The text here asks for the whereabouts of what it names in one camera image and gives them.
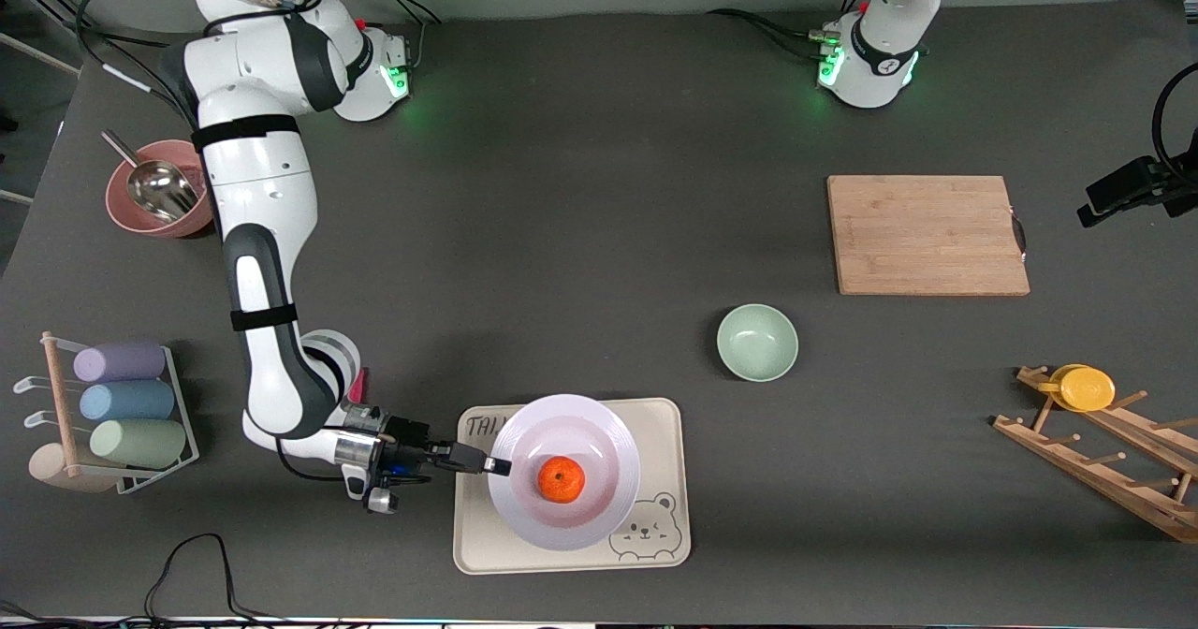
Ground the orange mandarin fruit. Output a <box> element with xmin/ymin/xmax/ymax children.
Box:
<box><xmin>536</xmin><ymin>456</ymin><xmax>587</xmax><ymax>505</ymax></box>

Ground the metal scoop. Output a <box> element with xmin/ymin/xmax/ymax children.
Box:
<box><xmin>101</xmin><ymin>129</ymin><xmax>200</xmax><ymax>222</ymax></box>

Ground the cream bear print tray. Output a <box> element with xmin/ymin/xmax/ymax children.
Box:
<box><xmin>453</xmin><ymin>398</ymin><xmax>692</xmax><ymax>576</ymax></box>

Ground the white wire cup rack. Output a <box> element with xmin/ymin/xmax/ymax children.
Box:
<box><xmin>13</xmin><ymin>331</ymin><xmax>200</xmax><ymax>496</ymax></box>

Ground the green cup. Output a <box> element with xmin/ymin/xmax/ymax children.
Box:
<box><xmin>89</xmin><ymin>418</ymin><xmax>187</xmax><ymax>470</ymax></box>

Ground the black left base cable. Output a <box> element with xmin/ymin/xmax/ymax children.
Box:
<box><xmin>707</xmin><ymin>0</ymin><xmax>871</xmax><ymax>64</ymax></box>

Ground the purple cup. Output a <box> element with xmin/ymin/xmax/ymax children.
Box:
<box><xmin>73</xmin><ymin>342</ymin><xmax>168</xmax><ymax>384</ymax></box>

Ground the white round plate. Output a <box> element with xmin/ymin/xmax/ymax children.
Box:
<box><xmin>487</xmin><ymin>394</ymin><xmax>643</xmax><ymax>552</ymax></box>

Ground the wooden peg drying rack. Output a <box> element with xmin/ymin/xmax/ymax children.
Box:
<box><xmin>992</xmin><ymin>364</ymin><xmax>1198</xmax><ymax>546</ymax></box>

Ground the black floor cable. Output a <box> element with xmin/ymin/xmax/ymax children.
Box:
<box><xmin>0</xmin><ymin>533</ymin><xmax>310</xmax><ymax>628</ymax></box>

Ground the pink bowl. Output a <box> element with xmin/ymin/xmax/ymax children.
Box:
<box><xmin>105</xmin><ymin>139</ymin><xmax>218</xmax><ymax>239</ymax></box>

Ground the pale green bowl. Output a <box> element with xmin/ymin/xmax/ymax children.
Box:
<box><xmin>716</xmin><ymin>303</ymin><xmax>799</xmax><ymax>383</ymax></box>

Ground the yellow cup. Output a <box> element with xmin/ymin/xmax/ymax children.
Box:
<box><xmin>1037</xmin><ymin>364</ymin><xmax>1117</xmax><ymax>413</ymax></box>

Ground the beige cup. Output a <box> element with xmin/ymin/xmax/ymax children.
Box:
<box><xmin>28</xmin><ymin>443</ymin><xmax>118</xmax><ymax>494</ymax></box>

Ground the wooden rack handle dowel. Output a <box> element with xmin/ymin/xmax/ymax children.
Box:
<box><xmin>41</xmin><ymin>331</ymin><xmax>81</xmax><ymax>478</ymax></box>

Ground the blue cup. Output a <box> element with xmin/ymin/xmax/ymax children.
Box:
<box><xmin>79</xmin><ymin>381</ymin><xmax>176</xmax><ymax>423</ymax></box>

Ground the wooden cutting board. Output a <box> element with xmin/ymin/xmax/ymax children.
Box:
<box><xmin>826</xmin><ymin>175</ymin><xmax>1031</xmax><ymax>297</ymax></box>

